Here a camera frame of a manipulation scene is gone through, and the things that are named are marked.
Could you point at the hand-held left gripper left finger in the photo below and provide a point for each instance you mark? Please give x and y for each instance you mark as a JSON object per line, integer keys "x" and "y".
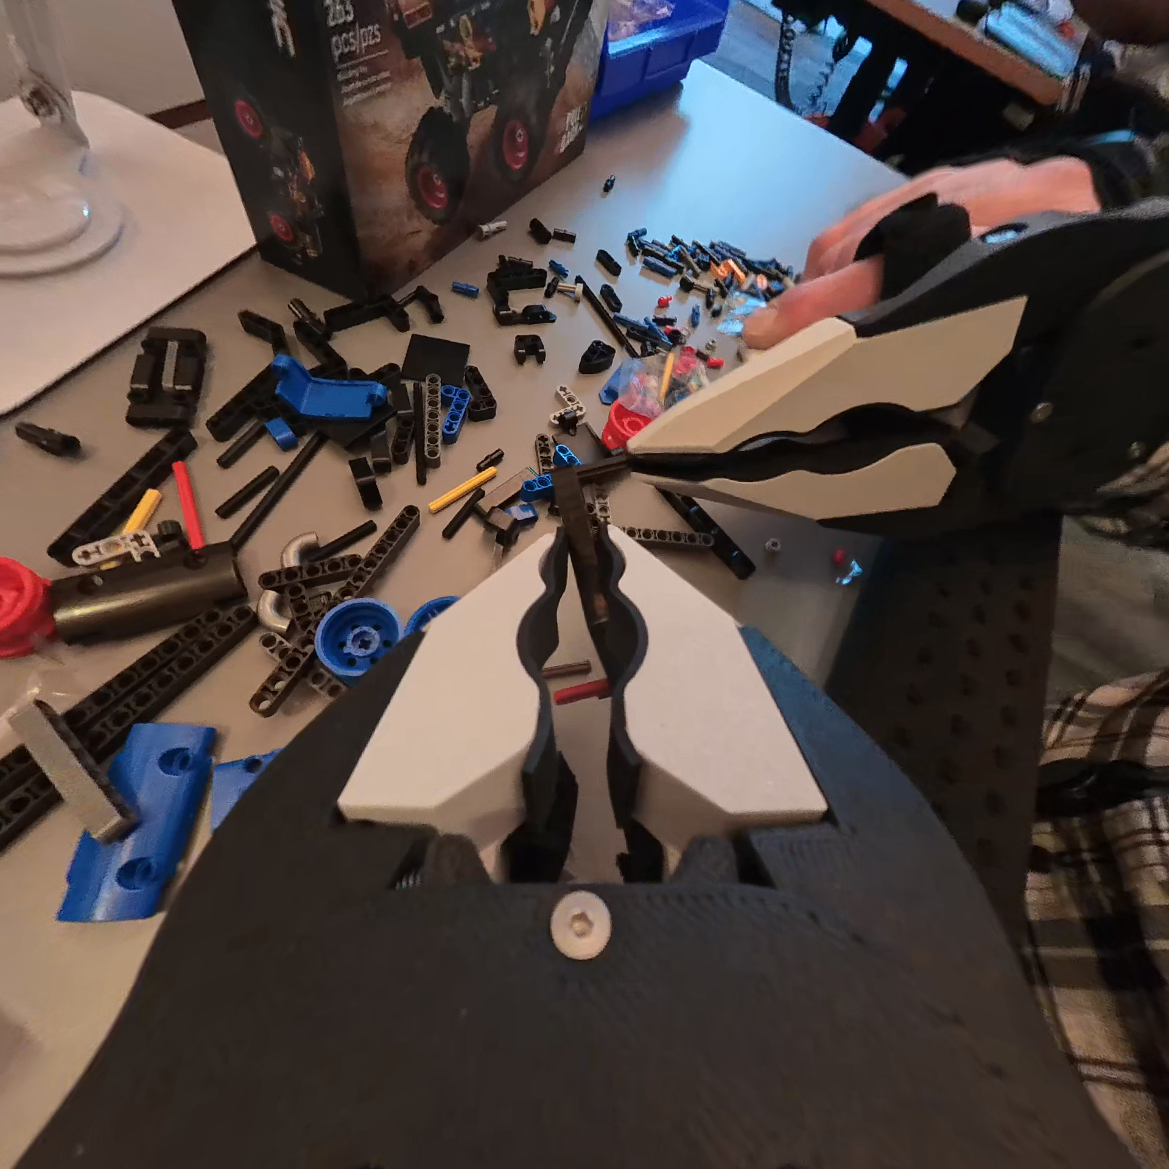
{"x": 447, "y": 731}

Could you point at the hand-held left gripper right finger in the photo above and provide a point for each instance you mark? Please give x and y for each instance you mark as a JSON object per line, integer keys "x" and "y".
{"x": 722, "y": 731}

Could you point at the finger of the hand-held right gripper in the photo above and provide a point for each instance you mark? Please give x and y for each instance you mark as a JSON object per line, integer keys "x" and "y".
{"x": 859, "y": 489}
{"x": 868, "y": 375}

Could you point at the red axle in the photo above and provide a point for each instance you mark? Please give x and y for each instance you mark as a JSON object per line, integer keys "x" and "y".
{"x": 581, "y": 692}
{"x": 187, "y": 507}

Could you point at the clear bag of small parts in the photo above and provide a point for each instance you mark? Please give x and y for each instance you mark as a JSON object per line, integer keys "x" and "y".
{"x": 658, "y": 383}

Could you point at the black angled beam assembly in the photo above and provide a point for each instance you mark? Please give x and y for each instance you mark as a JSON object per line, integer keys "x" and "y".
{"x": 575, "y": 521}

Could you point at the person's right forearm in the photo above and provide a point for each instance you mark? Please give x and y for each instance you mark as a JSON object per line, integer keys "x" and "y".
{"x": 1138, "y": 137}

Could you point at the grey desk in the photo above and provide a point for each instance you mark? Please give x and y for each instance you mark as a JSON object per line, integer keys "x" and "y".
{"x": 749, "y": 155}

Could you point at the person's right hand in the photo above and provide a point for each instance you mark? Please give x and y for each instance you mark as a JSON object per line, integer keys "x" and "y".
{"x": 1005, "y": 193}

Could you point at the small clear bag scrap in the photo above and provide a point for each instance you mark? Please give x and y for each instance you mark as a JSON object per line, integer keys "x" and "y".
{"x": 851, "y": 573}

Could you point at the blue wheel hub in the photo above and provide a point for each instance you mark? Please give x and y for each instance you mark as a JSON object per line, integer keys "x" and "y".
{"x": 357, "y": 645}
{"x": 429, "y": 617}

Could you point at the brown axle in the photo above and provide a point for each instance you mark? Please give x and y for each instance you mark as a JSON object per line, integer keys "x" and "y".
{"x": 567, "y": 670}

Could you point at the clear plastic bag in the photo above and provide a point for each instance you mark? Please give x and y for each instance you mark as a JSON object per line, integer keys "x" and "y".
{"x": 745, "y": 315}

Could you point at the grey angled beam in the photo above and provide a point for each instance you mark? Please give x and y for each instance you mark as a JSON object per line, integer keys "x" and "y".
{"x": 667, "y": 538}

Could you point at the silver curved pipe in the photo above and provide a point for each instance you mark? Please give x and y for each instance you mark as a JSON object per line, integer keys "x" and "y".
{"x": 272, "y": 610}
{"x": 297, "y": 546}

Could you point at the blue holed panel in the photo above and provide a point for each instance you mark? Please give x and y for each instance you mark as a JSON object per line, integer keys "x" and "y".
{"x": 155, "y": 795}
{"x": 243, "y": 791}

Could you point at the scattered small connector pieces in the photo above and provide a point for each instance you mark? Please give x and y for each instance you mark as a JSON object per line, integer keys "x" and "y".
{"x": 681, "y": 251}

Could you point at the red wheel hub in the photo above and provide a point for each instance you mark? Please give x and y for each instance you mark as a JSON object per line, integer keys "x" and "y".
{"x": 631, "y": 428}
{"x": 23, "y": 607}

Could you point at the long yellow axle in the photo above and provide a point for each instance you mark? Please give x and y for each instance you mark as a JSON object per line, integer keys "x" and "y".
{"x": 464, "y": 491}

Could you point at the blue angled beam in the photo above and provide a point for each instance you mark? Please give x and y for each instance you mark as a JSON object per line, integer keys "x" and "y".
{"x": 538, "y": 485}

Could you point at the pile of black beam pieces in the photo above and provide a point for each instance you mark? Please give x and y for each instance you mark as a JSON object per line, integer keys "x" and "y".
{"x": 155, "y": 681}

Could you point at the light grey connector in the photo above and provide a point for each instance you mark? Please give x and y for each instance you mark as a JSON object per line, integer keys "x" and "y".
{"x": 571, "y": 403}

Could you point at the grey straight beam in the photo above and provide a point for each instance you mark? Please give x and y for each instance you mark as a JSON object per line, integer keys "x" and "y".
{"x": 433, "y": 415}

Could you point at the blue short beam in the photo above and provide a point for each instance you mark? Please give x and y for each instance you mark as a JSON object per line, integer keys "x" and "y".
{"x": 457, "y": 407}

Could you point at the black cylinder motor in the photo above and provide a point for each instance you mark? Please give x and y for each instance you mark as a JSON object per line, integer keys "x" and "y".
{"x": 147, "y": 593}

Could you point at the small blue curved piece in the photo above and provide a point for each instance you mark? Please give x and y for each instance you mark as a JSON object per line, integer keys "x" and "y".
{"x": 283, "y": 433}

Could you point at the wooden workbench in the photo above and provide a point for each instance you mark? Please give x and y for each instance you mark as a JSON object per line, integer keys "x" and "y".
{"x": 968, "y": 41}

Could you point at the blue curved panel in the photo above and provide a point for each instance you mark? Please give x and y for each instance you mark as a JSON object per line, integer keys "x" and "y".
{"x": 319, "y": 394}

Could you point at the black square panel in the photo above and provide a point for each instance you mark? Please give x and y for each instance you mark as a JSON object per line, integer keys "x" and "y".
{"x": 436, "y": 358}

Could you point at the blue storage bin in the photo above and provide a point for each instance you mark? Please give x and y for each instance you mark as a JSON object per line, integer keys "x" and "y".
{"x": 658, "y": 65}

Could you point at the short yellow axle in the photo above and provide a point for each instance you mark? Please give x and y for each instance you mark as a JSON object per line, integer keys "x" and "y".
{"x": 143, "y": 514}

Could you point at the white cross connector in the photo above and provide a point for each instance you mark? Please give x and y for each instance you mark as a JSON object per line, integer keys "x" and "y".
{"x": 115, "y": 549}

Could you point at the light grey pin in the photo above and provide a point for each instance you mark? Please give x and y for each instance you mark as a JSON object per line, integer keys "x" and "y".
{"x": 491, "y": 230}

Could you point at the person's plaid shirt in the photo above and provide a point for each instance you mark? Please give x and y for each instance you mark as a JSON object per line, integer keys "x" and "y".
{"x": 1096, "y": 959}

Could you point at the printed toy truck box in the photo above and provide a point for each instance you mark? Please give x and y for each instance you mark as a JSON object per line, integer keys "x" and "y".
{"x": 365, "y": 137}

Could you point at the black rectangular frame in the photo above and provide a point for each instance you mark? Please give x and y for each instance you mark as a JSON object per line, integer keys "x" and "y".
{"x": 143, "y": 379}

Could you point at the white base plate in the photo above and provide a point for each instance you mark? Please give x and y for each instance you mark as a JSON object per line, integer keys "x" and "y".
{"x": 137, "y": 275}

